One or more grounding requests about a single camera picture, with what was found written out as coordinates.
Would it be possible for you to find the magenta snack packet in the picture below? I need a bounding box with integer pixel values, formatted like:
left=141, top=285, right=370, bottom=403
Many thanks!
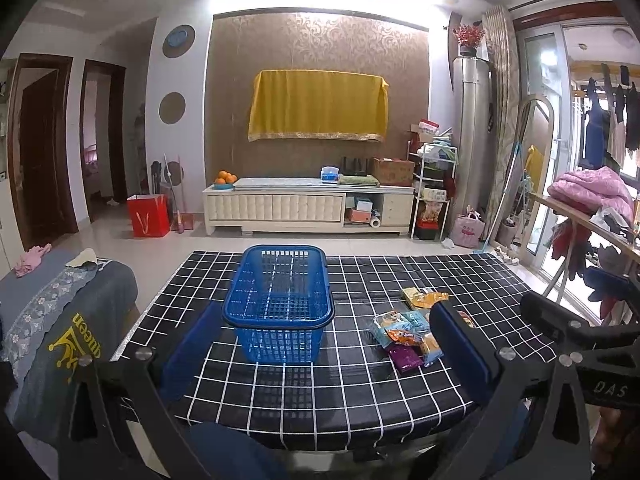
left=386, top=344, right=424, bottom=374

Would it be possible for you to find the small cartoon pastry packet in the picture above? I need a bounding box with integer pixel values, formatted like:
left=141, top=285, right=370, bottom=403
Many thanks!
left=372, top=310, right=431, bottom=347

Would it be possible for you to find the orange snack packet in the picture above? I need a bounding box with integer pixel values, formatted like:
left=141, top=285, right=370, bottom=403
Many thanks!
left=401, top=287, right=449, bottom=310

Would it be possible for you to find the black white grid tablecloth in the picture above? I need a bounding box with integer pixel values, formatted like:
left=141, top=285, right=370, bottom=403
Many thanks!
left=115, top=250, right=562, bottom=452

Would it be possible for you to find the blue plastic basket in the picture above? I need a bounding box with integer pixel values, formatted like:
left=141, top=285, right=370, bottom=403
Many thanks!
left=224, top=245, right=335, bottom=365

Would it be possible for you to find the blue mop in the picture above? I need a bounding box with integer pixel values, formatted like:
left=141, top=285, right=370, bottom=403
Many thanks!
left=472, top=104, right=532, bottom=254

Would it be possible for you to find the grey queen print cover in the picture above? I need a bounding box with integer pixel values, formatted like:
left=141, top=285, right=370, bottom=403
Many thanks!
left=1, top=248, right=138, bottom=446

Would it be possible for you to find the pink tote bag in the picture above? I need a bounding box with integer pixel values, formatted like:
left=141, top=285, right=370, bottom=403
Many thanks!
left=449, top=206, right=485, bottom=249

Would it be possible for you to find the pink quilt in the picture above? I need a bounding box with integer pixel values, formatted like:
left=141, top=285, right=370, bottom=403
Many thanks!
left=547, top=167, right=634, bottom=224

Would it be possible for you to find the red paper bag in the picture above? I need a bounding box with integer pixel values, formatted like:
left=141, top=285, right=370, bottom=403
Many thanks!
left=127, top=194, right=170, bottom=238

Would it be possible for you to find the cream TV cabinet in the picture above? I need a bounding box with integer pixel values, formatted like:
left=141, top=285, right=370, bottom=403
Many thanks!
left=202, top=178, right=414, bottom=236

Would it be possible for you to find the plate of oranges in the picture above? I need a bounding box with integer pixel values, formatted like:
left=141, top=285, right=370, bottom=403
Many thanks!
left=213, top=170, right=238, bottom=190

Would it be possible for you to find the white metal shelf rack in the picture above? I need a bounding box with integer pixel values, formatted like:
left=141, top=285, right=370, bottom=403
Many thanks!
left=407, top=119, right=458, bottom=240

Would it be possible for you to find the pink cloth on sofa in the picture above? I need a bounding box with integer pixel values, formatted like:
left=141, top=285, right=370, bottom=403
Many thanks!
left=13, top=244, right=52, bottom=278

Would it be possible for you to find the brown cardboard box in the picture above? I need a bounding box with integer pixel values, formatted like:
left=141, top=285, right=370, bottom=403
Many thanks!
left=369, top=157, right=414, bottom=186

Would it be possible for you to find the green folded cloth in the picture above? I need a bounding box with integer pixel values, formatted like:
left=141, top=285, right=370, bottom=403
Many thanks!
left=338, top=174, right=380, bottom=188

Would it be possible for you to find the blue tissue box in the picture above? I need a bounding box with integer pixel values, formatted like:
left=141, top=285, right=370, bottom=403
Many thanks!
left=320, top=166, right=341, bottom=183

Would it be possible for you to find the silver standing air conditioner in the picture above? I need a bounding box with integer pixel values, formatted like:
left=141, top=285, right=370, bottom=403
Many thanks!
left=451, top=56, right=491, bottom=217

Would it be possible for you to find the yellow cloth cover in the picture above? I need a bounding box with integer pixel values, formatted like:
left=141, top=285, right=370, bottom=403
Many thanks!
left=247, top=70, right=388, bottom=142

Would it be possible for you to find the red flower pot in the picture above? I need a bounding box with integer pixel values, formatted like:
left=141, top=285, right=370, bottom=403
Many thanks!
left=454, top=24, right=485, bottom=58

